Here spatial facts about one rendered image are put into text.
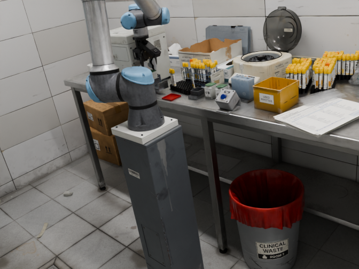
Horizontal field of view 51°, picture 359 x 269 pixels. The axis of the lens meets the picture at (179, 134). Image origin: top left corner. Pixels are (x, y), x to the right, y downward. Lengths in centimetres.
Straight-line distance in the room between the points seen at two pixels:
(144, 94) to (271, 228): 85
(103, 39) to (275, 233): 114
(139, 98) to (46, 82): 187
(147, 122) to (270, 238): 81
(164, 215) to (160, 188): 14
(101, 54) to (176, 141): 45
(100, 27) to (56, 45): 180
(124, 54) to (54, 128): 147
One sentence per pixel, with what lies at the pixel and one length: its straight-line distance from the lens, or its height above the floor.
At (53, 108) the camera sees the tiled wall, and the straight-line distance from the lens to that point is 331.
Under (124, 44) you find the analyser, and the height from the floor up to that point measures 113.
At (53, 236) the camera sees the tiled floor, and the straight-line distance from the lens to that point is 265.
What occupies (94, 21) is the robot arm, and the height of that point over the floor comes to 133.
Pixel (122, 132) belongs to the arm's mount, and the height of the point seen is 90.
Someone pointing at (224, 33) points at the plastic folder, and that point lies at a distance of 235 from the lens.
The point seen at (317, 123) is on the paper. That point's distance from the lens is 144.
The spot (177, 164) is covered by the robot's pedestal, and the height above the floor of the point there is 72.
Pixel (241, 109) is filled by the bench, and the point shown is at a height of 87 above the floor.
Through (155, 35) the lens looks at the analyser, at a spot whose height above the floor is 113.
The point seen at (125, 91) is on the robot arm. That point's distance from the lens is 146.
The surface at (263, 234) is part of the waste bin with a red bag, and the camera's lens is 185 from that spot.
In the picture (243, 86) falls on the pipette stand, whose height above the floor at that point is 95.
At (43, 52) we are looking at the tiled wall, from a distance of 323.
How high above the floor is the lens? 150
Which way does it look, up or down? 25 degrees down
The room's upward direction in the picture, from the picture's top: 9 degrees counter-clockwise
